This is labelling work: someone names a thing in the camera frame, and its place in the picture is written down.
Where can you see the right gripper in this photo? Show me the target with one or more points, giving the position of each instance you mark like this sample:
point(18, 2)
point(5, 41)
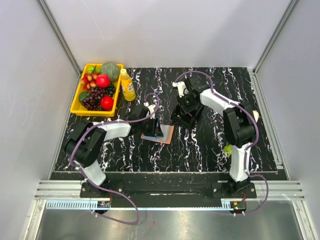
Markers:
point(180, 101)

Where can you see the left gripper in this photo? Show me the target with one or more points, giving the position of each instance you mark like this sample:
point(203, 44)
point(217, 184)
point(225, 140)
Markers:
point(156, 130)

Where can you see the pink leather card holder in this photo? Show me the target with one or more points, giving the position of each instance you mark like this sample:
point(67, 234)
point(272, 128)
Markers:
point(167, 131)

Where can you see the black card box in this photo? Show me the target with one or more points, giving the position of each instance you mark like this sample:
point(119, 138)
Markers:
point(186, 120)

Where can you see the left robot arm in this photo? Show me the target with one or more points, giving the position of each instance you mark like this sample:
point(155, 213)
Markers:
point(84, 144)

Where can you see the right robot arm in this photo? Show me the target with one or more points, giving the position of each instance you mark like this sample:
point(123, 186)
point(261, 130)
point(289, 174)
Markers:
point(239, 122)

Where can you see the yellow juice bottle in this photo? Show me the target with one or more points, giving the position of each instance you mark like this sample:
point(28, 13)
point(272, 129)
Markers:
point(127, 86)

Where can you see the red pomegranate lower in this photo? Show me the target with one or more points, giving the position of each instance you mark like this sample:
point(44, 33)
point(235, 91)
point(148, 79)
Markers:
point(107, 103)

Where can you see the red pomegranate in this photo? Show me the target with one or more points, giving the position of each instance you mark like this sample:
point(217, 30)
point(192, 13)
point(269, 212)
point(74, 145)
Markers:
point(102, 81)
point(107, 103)

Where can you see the small black grape bunch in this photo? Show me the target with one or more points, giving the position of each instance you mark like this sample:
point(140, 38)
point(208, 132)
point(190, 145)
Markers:
point(111, 89)

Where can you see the dark purple grape bunch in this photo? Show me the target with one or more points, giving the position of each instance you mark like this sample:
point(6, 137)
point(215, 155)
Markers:
point(92, 102)

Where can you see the red pomegranate upper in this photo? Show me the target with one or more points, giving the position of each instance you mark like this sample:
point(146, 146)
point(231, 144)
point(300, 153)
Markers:
point(102, 81)

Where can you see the green melon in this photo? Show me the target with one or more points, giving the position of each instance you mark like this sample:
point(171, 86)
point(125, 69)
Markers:
point(110, 69)

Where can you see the yellow plastic tray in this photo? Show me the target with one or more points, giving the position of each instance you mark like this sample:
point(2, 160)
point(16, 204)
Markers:
point(79, 110)

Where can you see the small red fruit bunch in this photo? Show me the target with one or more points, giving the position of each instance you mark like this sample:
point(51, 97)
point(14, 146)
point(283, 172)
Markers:
point(88, 81)

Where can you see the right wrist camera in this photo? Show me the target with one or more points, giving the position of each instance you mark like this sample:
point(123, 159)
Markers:
point(181, 88)

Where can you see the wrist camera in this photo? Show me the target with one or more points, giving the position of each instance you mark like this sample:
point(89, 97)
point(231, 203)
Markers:
point(151, 109)
point(181, 88)

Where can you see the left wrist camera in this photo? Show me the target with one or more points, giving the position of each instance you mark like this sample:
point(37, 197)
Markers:
point(151, 109)

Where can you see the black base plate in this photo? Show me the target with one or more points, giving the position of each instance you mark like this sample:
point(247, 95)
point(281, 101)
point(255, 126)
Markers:
point(179, 190)

